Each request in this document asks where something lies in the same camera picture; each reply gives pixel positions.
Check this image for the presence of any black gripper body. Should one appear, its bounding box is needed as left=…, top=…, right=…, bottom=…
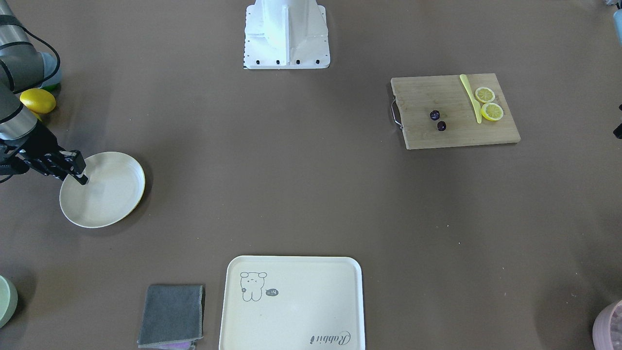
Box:
left=0, top=124, right=71, bottom=181

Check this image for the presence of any cream round plate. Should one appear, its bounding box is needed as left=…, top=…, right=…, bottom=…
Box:
left=59, top=152, right=146, bottom=228

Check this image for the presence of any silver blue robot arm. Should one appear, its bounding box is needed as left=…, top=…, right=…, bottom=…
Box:
left=0, top=0, right=88, bottom=185

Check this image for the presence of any cream rabbit tray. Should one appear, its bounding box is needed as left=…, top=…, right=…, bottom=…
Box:
left=219, top=255, right=366, bottom=350

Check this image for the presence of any whole yellow lemon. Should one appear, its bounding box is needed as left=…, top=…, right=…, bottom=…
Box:
left=18, top=88, right=56, bottom=114

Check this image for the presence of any green lime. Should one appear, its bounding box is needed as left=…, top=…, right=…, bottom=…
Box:
left=41, top=83, right=60, bottom=92

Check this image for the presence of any grey folded cloth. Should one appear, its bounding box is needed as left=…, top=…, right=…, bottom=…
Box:
left=137, top=284, right=205, bottom=350

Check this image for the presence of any bamboo cutting board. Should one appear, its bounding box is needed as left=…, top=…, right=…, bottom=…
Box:
left=390, top=73, right=521, bottom=149

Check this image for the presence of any yellow plastic knife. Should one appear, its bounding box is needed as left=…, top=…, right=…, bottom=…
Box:
left=458, top=74, right=482, bottom=124

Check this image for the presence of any pink bowl with ice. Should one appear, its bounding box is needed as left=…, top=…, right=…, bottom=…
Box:
left=592, top=300, right=622, bottom=350

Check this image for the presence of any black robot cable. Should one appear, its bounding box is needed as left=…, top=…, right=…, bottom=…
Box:
left=19, top=19, right=61, bottom=90

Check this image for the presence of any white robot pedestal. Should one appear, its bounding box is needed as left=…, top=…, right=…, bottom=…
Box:
left=243, top=0, right=331, bottom=70

